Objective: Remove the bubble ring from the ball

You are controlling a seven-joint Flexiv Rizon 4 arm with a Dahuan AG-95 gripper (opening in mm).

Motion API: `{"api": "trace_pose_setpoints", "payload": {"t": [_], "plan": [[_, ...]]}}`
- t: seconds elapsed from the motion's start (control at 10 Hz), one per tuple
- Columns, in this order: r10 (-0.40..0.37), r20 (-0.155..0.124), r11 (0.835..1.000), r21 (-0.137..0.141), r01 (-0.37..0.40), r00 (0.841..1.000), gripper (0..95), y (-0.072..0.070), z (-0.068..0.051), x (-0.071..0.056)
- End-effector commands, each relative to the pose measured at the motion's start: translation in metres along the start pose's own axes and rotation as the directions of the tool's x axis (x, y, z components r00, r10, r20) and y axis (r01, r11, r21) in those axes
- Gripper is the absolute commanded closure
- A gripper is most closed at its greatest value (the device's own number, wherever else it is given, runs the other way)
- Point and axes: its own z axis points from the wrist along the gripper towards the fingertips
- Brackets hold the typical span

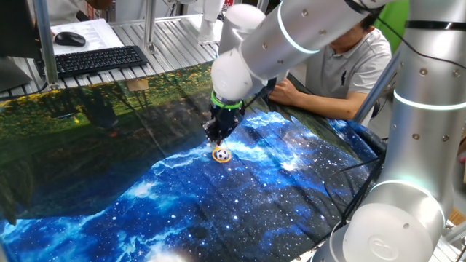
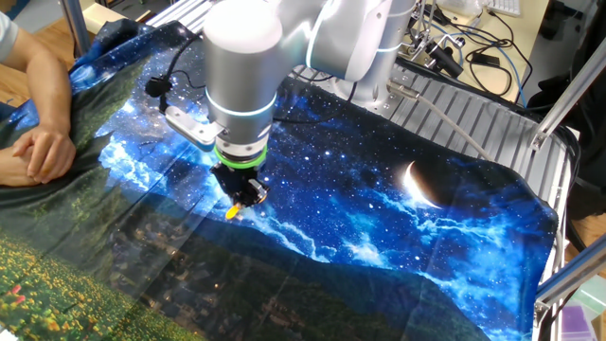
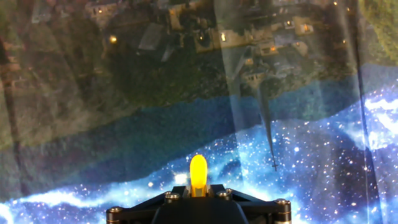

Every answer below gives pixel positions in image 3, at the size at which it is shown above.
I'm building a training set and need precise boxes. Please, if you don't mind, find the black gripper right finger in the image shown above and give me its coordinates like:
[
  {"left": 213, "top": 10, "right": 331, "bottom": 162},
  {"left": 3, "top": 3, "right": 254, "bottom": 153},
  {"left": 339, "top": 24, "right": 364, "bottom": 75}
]
[{"left": 206, "top": 184, "right": 292, "bottom": 224}]

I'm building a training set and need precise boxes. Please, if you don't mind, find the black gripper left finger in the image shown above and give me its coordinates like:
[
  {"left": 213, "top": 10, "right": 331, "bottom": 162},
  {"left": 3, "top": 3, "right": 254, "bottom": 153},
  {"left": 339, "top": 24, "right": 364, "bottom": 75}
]
[{"left": 105, "top": 185, "right": 192, "bottom": 224}]

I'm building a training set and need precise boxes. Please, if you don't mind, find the yellow bubble ring wand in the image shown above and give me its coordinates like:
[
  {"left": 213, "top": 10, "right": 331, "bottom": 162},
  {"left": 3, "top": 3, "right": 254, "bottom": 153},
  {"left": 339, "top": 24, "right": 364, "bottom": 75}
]
[{"left": 189, "top": 154, "right": 209, "bottom": 198}]

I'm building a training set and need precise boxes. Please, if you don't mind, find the galaxy landscape print cloth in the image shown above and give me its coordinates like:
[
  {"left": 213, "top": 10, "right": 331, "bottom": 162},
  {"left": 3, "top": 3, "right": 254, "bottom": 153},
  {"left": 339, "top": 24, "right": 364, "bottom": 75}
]
[{"left": 0, "top": 0, "right": 398, "bottom": 224}]

